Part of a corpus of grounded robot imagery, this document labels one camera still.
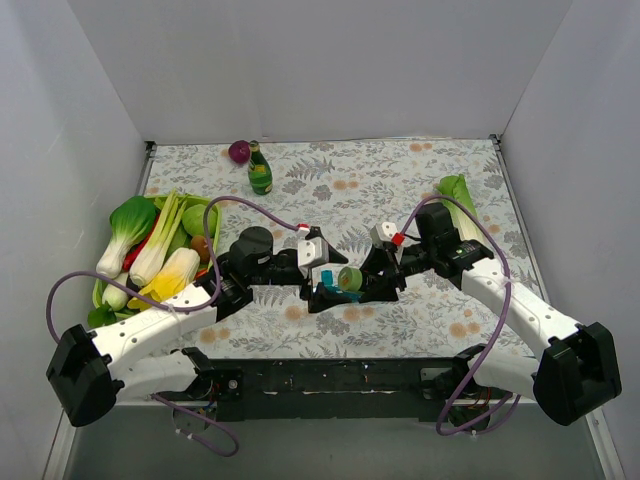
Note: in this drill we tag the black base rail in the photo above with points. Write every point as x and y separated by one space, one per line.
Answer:
277 389

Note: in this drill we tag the napa cabbage on table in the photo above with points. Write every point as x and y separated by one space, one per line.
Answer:
455 186

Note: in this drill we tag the yellow white cabbage toy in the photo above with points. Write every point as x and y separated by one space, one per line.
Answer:
177 272

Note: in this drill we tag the teal weekly pill organizer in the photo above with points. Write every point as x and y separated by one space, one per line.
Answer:
330 282

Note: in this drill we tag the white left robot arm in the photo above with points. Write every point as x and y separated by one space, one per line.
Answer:
91 369

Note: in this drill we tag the green pill bottle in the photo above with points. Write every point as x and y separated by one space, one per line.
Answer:
350 279

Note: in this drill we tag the celery stalks toy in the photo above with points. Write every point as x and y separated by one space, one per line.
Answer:
151 258

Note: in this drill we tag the brown mushroom toy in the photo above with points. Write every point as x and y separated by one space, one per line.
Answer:
199 244

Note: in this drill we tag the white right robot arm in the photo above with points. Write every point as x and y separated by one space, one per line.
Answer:
573 367

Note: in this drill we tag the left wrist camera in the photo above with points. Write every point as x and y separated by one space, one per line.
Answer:
310 252

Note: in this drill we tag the small white green vegetable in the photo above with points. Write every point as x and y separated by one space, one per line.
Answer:
114 297

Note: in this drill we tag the green plastic basket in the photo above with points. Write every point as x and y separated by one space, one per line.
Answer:
181 238

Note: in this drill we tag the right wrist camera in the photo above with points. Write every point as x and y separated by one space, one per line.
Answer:
385 235

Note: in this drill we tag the round green cabbage toy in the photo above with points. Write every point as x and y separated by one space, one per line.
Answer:
193 221

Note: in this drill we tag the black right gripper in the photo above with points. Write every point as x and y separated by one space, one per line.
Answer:
388 270

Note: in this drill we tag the green glass bottle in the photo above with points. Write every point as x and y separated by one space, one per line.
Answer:
259 171

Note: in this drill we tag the bok choy toy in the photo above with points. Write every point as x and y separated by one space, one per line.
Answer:
130 223

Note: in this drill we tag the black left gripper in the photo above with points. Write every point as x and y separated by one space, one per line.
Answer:
305 282

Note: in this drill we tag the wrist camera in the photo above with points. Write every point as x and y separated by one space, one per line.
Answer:
310 252
385 235

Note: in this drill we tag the red onion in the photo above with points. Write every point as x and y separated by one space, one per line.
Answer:
239 152

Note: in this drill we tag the red chili pepper toy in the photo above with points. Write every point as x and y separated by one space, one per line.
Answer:
136 249

